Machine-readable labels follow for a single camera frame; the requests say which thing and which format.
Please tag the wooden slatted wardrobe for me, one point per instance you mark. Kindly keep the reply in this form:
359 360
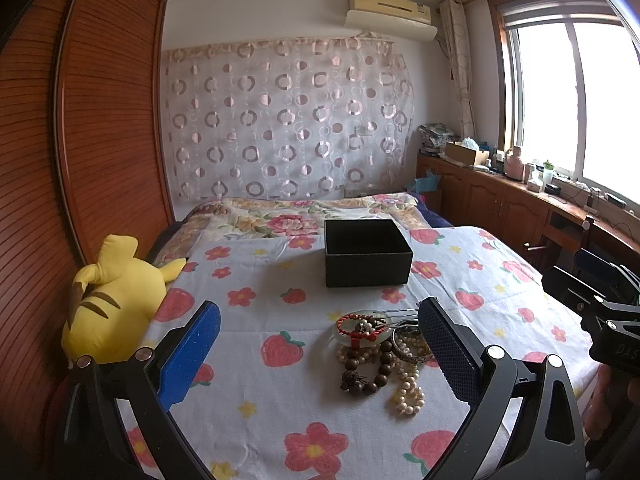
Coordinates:
80 159

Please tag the blue blanket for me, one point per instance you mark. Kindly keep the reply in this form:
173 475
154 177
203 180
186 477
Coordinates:
429 206

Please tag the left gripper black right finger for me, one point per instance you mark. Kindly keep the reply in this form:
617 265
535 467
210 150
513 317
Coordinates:
456 349

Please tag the pink ceramic jar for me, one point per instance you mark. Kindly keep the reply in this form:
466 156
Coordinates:
513 164

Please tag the cardboard box on cabinet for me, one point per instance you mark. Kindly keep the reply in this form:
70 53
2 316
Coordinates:
465 156

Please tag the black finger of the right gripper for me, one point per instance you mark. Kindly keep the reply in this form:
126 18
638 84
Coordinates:
573 293

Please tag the tied window curtain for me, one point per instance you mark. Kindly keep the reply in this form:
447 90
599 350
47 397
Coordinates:
459 51

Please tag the strawberry flower print sheet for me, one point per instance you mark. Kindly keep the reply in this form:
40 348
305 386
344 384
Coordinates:
278 397

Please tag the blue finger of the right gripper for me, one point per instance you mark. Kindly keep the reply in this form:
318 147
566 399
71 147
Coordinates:
616 276

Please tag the black square jewelry box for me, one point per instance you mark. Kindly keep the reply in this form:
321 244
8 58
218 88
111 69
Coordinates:
365 253

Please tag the window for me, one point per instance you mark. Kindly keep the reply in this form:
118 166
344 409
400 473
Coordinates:
569 78

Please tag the wooden side cabinet desk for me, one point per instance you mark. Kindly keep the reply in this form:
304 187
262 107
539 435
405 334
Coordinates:
544 229

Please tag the yellow plush toy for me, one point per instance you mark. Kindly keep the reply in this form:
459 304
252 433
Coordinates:
113 301

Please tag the stack of magazines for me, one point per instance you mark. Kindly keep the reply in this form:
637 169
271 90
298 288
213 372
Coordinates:
434 138

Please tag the wall air conditioner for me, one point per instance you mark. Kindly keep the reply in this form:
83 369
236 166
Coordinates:
397 18

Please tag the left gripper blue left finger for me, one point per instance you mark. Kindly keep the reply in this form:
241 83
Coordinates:
182 352

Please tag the circle pattern sheer curtain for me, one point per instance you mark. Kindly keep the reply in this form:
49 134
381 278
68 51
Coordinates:
285 119

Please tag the floral rose quilt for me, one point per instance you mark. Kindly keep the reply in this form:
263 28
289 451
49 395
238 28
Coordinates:
243 219

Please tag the silver bangle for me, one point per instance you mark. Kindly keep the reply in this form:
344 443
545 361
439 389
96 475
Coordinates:
409 345

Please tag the jade bangle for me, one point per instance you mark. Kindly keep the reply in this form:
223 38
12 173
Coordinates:
364 329

